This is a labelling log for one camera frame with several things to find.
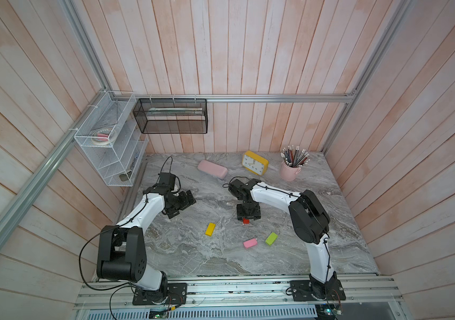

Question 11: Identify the pink block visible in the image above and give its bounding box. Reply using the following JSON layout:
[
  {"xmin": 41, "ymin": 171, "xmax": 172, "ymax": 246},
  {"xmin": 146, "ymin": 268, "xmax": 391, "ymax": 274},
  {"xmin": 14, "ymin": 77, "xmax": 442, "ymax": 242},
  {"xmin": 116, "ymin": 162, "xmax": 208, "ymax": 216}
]
[{"xmin": 243, "ymin": 238, "xmax": 258, "ymax": 249}]

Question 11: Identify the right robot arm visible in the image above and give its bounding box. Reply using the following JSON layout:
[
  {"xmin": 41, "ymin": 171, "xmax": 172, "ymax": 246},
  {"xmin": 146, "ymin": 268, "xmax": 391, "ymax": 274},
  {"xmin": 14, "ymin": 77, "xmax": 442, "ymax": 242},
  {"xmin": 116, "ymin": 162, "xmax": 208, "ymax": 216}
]
[{"xmin": 226, "ymin": 178, "xmax": 338, "ymax": 299}]

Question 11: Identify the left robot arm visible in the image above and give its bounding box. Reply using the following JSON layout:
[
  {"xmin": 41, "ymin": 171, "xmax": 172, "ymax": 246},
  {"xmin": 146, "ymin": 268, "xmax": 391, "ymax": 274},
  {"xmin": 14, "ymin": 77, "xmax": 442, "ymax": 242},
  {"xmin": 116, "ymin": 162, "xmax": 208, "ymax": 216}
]
[{"xmin": 96, "ymin": 173, "xmax": 196, "ymax": 291}]

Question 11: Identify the yellow block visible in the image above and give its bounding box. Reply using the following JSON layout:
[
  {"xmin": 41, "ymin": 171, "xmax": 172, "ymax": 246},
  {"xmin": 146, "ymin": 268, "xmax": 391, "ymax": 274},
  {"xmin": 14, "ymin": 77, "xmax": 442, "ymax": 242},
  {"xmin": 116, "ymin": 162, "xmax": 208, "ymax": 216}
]
[{"xmin": 205, "ymin": 223, "xmax": 216, "ymax": 237}]

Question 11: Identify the green block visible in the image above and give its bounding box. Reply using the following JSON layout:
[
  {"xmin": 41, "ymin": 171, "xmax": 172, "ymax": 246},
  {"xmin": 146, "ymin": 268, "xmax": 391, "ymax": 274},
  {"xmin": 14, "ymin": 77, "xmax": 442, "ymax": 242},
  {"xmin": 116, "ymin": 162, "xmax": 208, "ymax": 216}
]
[{"xmin": 265, "ymin": 232, "xmax": 278, "ymax": 246}]

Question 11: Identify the pink pencil case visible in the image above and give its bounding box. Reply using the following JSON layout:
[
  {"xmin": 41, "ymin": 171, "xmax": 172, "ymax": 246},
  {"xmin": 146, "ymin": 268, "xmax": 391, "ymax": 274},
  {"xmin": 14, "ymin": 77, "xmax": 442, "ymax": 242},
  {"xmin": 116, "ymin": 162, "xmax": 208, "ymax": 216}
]
[{"xmin": 198, "ymin": 160, "xmax": 228, "ymax": 179}]

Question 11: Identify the yellow alarm clock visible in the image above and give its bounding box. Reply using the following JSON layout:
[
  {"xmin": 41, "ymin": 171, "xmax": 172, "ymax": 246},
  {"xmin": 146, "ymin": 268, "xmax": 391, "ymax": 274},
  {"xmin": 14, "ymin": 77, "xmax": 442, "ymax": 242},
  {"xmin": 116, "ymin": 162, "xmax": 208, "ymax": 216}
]
[{"xmin": 242, "ymin": 151, "xmax": 269, "ymax": 176}]

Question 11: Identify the pink pencil cup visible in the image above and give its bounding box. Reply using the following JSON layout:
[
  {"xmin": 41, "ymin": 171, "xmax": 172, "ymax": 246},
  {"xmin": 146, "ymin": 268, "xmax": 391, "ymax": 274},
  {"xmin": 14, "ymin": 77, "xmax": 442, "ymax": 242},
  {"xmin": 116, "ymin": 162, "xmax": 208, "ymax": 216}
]
[{"xmin": 279, "ymin": 161, "xmax": 302, "ymax": 181}]

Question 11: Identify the tape roll on shelf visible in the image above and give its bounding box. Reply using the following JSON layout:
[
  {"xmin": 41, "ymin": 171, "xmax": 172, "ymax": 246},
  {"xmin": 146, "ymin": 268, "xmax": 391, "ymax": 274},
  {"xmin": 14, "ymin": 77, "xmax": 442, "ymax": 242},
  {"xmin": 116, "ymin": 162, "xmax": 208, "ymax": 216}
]
[{"xmin": 90, "ymin": 127, "xmax": 118, "ymax": 147}]

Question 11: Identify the black mesh wall basket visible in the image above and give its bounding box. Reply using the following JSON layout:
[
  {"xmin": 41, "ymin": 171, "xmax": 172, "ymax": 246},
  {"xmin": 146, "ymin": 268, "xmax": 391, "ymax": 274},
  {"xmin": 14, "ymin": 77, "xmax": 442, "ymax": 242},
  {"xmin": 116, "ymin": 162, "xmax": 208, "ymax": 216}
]
[{"xmin": 132, "ymin": 97, "xmax": 209, "ymax": 135}]

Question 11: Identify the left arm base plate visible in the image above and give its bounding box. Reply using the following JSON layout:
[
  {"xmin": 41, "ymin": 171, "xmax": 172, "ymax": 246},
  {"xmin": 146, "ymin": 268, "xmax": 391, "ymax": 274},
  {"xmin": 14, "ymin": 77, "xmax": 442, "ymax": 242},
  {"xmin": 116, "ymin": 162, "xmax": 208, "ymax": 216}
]
[{"xmin": 132, "ymin": 283, "xmax": 188, "ymax": 307}]

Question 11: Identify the white wire shelf rack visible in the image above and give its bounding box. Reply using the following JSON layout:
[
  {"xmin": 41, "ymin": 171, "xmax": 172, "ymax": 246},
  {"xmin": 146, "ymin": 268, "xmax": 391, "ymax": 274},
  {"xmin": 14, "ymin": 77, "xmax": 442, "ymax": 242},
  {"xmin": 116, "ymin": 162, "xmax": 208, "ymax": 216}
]
[{"xmin": 74, "ymin": 91, "xmax": 148, "ymax": 187}]

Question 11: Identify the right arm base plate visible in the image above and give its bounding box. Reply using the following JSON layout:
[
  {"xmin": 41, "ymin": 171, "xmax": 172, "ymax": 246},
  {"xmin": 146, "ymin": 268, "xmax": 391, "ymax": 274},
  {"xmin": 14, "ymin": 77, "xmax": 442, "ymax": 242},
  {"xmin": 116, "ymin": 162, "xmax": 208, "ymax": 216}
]
[{"xmin": 289, "ymin": 277, "xmax": 346, "ymax": 302}]

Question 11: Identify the aluminium front rail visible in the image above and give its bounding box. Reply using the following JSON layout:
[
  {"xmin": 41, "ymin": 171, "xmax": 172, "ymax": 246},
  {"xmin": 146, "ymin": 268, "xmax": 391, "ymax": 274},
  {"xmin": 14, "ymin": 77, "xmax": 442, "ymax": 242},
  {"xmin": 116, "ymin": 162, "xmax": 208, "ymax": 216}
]
[{"xmin": 74, "ymin": 273, "xmax": 404, "ymax": 310}]

